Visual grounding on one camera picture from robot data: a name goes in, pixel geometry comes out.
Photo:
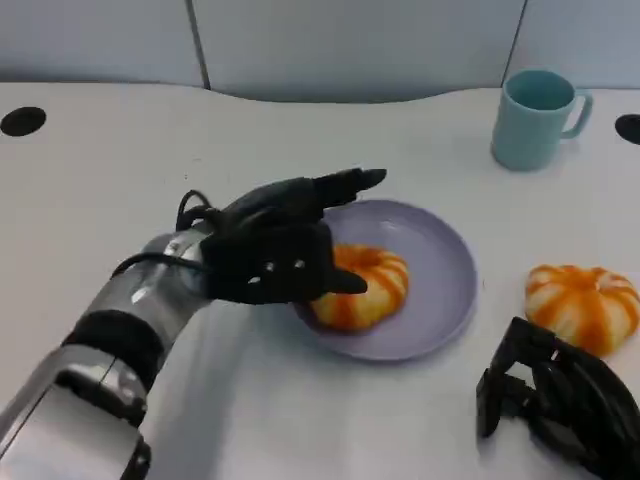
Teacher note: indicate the lilac plate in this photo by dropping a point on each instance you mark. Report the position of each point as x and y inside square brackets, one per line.
[435, 280]

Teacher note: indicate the pale grey partition panel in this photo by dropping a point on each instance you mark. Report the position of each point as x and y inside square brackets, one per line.
[360, 45]
[585, 35]
[95, 40]

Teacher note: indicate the black table grommet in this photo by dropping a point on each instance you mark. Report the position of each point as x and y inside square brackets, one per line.
[630, 129]
[22, 121]

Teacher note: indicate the orange and white bread roll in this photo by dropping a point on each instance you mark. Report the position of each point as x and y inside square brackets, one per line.
[370, 295]
[580, 300]

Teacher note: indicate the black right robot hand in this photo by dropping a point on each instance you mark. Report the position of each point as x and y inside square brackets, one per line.
[585, 400]

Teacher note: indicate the pale green mug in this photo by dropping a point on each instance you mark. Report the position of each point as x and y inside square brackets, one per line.
[527, 130]

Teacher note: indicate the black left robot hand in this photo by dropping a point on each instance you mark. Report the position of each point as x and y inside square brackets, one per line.
[290, 200]

